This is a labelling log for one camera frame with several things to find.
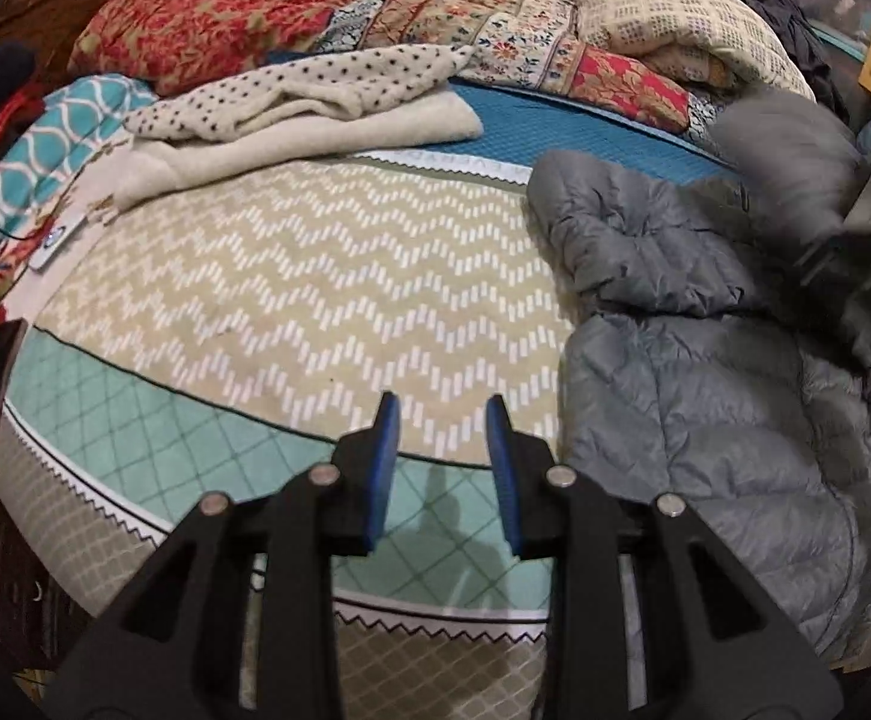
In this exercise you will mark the dark clothes pile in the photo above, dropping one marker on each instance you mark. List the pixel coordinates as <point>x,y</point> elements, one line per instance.
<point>803,37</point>

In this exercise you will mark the carved wooden headboard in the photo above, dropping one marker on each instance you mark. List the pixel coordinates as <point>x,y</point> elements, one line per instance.
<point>30,7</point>

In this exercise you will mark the teal wave pattern pillow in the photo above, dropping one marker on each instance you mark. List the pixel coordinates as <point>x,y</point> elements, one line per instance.
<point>82,109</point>

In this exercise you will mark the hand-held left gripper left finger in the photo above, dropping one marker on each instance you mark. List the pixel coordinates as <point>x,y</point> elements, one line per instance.
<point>379,480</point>

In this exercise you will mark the grey puffer jacket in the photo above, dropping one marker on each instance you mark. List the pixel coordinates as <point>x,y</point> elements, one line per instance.
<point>705,405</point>

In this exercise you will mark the white fabric label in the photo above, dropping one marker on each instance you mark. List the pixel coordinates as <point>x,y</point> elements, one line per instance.
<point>60,240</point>

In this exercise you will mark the patterned bed sheet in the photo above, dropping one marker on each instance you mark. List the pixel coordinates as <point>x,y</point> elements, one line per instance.
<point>292,300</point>

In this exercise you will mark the white polka dot blanket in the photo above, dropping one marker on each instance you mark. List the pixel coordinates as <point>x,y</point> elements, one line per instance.
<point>292,97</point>

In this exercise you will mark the red floral quilt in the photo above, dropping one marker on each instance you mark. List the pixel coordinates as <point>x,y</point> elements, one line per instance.
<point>217,22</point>

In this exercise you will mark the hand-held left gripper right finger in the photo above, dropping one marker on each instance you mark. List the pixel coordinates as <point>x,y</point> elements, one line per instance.
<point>506,480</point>

